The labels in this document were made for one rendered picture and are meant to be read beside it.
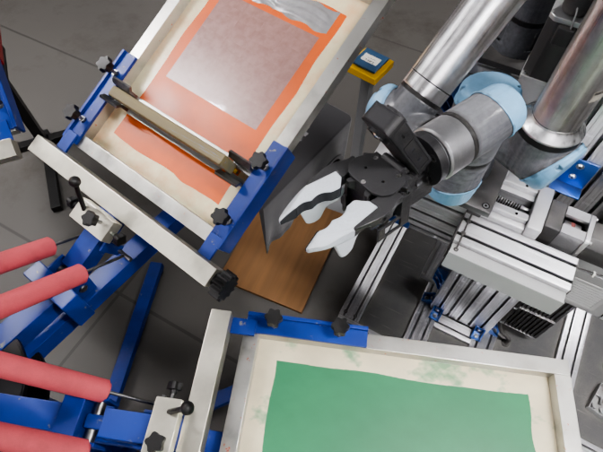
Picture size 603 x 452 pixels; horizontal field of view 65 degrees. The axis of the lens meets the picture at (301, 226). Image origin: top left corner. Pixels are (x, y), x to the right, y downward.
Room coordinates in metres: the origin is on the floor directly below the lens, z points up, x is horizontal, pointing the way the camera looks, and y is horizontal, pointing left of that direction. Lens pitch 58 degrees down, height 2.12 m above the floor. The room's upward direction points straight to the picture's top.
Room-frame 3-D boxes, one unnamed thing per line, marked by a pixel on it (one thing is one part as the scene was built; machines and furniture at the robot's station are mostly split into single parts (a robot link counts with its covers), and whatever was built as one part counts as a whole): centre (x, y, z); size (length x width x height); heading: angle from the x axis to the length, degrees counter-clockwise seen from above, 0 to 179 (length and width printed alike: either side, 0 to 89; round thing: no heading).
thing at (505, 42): (1.15, -0.61, 1.31); 0.15 x 0.15 x 0.10
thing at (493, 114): (0.45, -0.24, 1.65); 0.11 x 0.08 x 0.09; 127
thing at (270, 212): (0.99, 0.01, 0.77); 0.46 x 0.09 x 0.36; 142
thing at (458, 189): (0.47, -0.23, 1.55); 0.11 x 0.08 x 0.11; 37
